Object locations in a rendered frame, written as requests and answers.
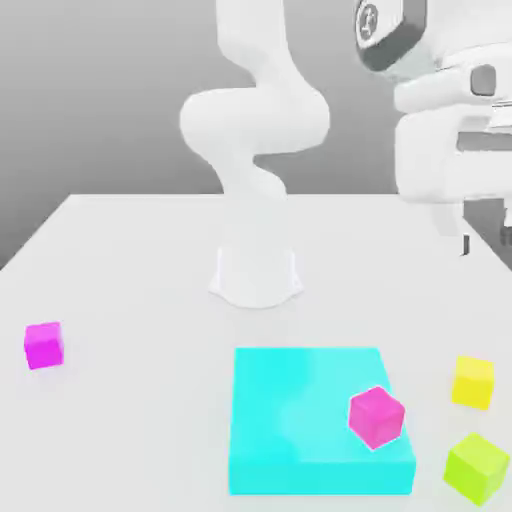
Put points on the small pink cube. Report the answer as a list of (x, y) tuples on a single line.
[(376, 416)]

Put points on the large cyan box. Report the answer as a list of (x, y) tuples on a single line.
[(288, 420)]

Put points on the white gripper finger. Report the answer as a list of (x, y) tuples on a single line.
[(508, 234), (450, 220)]

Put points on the small lime green cube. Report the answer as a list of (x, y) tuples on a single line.
[(476, 468)]

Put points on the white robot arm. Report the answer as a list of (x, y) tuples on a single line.
[(256, 120)]

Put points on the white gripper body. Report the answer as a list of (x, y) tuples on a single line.
[(424, 160)]

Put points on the small magenta cube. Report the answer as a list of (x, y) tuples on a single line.
[(43, 348)]

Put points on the small yellow cube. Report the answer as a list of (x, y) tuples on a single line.
[(472, 382)]

